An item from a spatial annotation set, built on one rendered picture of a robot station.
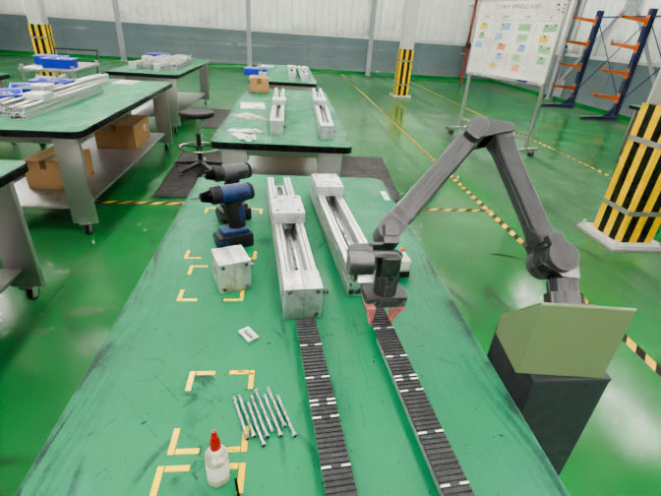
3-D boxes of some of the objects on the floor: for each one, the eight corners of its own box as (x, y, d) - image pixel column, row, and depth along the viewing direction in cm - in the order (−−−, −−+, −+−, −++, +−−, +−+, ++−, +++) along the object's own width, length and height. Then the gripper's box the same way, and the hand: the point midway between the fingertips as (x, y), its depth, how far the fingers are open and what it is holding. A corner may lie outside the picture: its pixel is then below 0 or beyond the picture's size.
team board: (444, 134, 689) (469, -2, 597) (466, 132, 709) (495, 1, 617) (512, 158, 571) (559, -5, 479) (538, 156, 591) (586, -1, 499)
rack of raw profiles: (539, 105, 1066) (568, 8, 962) (571, 107, 1076) (603, 11, 972) (632, 136, 778) (688, 1, 673) (676, 138, 788) (737, 5, 683)
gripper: (370, 279, 94) (363, 333, 102) (412, 279, 96) (402, 330, 103) (363, 265, 100) (357, 315, 107) (402, 263, 102) (393, 313, 109)
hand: (380, 320), depth 105 cm, fingers closed on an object, 5 cm apart
